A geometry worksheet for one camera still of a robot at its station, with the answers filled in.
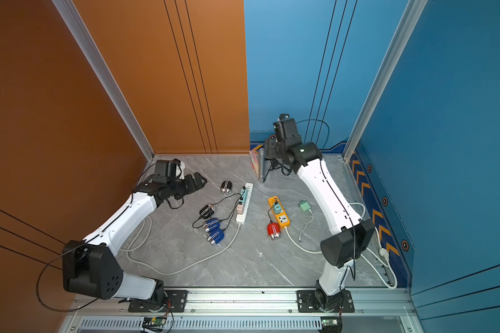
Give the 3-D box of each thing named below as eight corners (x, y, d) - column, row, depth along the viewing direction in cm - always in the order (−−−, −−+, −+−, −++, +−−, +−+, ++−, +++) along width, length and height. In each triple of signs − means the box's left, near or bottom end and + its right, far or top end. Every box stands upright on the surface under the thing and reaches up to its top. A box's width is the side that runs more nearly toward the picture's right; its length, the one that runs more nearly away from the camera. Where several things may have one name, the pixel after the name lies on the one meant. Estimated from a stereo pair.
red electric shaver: (267, 239, 90) (267, 236, 88) (266, 225, 94) (267, 222, 92) (280, 238, 90) (280, 236, 88) (279, 224, 94) (279, 222, 92)
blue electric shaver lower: (208, 239, 90) (206, 237, 87) (219, 229, 93) (217, 226, 90) (215, 247, 88) (214, 244, 85) (226, 236, 91) (225, 233, 88)
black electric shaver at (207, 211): (200, 218, 97) (198, 214, 94) (202, 208, 100) (200, 204, 97) (213, 218, 97) (212, 214, 94) (215, 208, 100) (213, 204, 97)
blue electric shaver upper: (206, 233, 91) (205, 231, 90) (203, 224, 94) (202, 222, 92) (221, 227, 93) (220, 225, 91) (218, 219, 96) (218, 216, 94)
